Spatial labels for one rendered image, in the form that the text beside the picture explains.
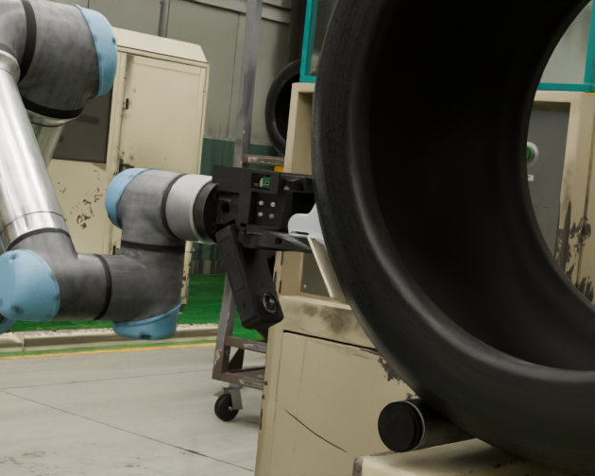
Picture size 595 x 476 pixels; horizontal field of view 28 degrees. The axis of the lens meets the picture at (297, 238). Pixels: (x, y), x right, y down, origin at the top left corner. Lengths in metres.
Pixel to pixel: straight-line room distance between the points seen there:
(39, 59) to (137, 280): 0.35
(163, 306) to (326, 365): 0.67
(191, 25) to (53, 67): 10.55
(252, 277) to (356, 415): 0.73
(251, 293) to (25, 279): 0.23
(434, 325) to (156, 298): 0.45
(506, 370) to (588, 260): 0.88
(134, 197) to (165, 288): 0.11
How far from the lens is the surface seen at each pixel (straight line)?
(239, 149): 5.17
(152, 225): 1.34
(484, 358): 0.96
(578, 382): 0.92
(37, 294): 1.27
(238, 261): 1.25
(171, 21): 11.91
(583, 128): 1.76
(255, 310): 1.24
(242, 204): 1.23
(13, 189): 1.35
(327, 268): 1.07
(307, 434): 2.02
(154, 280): 1.34
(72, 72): 1.57
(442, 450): 1.15
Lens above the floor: 1.11
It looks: 3 degrees down
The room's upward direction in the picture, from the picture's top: 6 degrees clockwise
